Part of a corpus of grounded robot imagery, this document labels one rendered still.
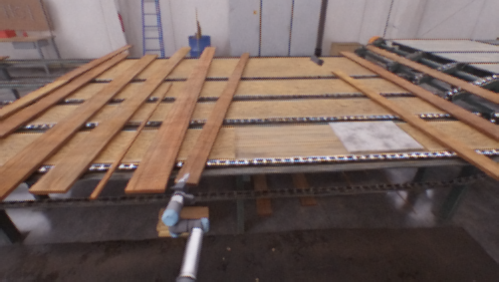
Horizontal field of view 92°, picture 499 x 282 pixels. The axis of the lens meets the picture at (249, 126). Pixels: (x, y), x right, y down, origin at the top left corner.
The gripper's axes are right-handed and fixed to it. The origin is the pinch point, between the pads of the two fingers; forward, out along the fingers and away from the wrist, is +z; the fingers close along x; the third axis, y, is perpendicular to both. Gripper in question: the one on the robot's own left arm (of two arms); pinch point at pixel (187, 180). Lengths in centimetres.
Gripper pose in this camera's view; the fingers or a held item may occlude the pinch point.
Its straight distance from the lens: 160.3
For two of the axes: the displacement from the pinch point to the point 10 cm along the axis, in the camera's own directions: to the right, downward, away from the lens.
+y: -10.0, -0.5, 0.8
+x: -0.1, 8.8, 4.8
